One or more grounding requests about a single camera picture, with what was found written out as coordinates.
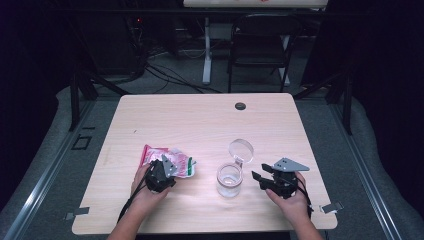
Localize person's right hand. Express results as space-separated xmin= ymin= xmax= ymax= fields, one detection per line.
xmin=265 ymin=171 xmax=309 ymax=224

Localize dark computer tower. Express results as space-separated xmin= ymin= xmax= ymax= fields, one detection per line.
xmin=89 ymin=13 xmax=148 ymax=76

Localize black folding chair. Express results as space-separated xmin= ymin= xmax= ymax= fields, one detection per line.
xmin=227 ymin=13 xmax=303 ymax=94

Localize clear glass jar with lid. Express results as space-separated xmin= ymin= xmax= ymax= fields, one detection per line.
xmin=215 ymin=138 xmax=255 ymax=199

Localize grey tape strip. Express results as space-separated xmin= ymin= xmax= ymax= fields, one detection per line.
xmin=319 ymin=201 xmax=344 ymax=215
xmin=64 ymin=206 xmax=91 ymax=222

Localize black metal stand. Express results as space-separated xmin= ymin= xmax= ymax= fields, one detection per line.
xmin=293 ymin=71 xmax=354 ymax=136
xmin=68 ymin=66 xmax=131 ymax=133

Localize red and white plastic bag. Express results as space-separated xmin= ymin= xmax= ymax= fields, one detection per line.
xmin=139 ymin=144 xmax=198 ymax=179

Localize aluminium floor rail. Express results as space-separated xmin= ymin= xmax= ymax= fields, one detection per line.
xmin=0 ymin=99 xmax=98 ymax=240
xmin=328 ymin=99 xmax=404 ymax=240

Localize white table with white legs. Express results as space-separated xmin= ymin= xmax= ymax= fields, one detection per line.
xmin=182 ymin=0 xmax=331 ymax=87

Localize right hand-held gripper black cable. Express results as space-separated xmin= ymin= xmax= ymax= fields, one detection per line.
xmin=294 ymin=176 xmax=314 ymax=219

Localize black cables on floor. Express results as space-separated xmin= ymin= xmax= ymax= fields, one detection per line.
xmin=144 ymin=63 xmax=223 ymax=95

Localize person's left hand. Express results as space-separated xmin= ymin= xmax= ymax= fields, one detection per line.
xmin=130 ymin=163 xmax=171 ymax=214

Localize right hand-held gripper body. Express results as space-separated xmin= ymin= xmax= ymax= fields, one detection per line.
xmin=259 ymin=157 xmax=310 ymax=200

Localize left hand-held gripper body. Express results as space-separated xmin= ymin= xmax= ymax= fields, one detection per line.
xmin=144 ymin=154 xmax=178 ymax=194

